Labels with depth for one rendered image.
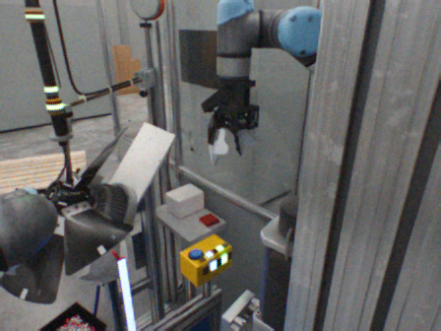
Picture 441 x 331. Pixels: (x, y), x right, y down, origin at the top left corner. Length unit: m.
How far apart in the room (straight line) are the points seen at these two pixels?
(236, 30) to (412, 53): 0.50
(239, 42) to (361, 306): 0.53
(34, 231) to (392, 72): 0.56
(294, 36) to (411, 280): 0.40
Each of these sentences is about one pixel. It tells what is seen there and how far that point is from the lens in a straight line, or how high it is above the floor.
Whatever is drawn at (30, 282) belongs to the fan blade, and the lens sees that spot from 1.33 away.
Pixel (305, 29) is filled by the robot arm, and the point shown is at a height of 1.78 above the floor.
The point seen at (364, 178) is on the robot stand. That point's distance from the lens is 0.25.
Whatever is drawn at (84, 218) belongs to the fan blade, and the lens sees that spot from 1.18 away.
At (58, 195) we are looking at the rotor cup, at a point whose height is 1.24.
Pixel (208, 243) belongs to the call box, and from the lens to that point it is 1.16.
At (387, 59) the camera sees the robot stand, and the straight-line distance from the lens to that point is 0.23.
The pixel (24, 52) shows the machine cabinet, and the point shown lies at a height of 1.32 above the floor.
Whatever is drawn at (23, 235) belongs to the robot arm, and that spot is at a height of 1.48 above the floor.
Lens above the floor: 1.79
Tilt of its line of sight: 24 degrees down
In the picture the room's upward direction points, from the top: straight up
